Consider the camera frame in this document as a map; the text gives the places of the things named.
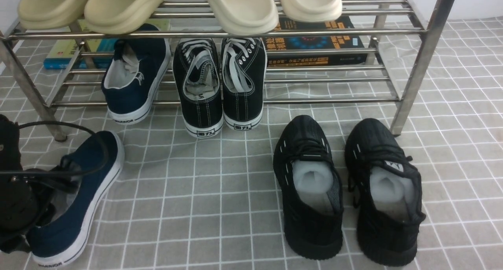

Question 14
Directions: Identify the black knit sneaker left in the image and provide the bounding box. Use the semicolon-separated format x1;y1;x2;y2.
273;115;343;260

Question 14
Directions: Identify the black knit sneaker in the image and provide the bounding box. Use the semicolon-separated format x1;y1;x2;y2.
344;118;426;267
273;115;343;260

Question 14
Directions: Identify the green and blue book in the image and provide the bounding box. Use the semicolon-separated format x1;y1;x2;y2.
43;18;171;69

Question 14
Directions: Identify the black canvas sneaker right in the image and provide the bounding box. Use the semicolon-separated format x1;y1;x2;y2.
221;37;268;131

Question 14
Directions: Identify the tan slipper far left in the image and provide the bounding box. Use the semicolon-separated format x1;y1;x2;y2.
17;0;88;30

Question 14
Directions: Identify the black canvas sneaker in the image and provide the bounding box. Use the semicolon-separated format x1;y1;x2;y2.
172;38;224;139
221;37;268;131

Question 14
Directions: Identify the cream slipper far right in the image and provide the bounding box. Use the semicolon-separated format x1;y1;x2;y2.
280;0;343;22

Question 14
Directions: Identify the tan slipper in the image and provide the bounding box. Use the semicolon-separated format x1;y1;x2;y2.
17;0;88;30
83;0;165;34

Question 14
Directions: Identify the steel shoe rack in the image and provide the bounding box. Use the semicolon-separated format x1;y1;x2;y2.
1;0;455;142

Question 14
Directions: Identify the black canvas sneaker left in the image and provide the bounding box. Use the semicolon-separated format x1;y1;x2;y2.
172;38;224;139

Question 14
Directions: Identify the navy slip-on shoe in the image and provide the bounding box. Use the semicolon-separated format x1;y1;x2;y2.
101;37;171;125
26;130;125;268

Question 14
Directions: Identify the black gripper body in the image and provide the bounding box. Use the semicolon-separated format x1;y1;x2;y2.
0;115;77;253

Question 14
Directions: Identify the grey checked floor cloth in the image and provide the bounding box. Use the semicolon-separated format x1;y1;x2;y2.
0;18;503;270

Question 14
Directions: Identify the black knit sneaker right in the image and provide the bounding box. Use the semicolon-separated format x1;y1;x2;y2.
344;118;426;267

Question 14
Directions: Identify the black book orange text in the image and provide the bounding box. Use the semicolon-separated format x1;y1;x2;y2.
263;16;367;66

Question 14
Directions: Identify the cream slipper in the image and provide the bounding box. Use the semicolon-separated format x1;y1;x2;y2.
207;0;279;36
280;0;343;22

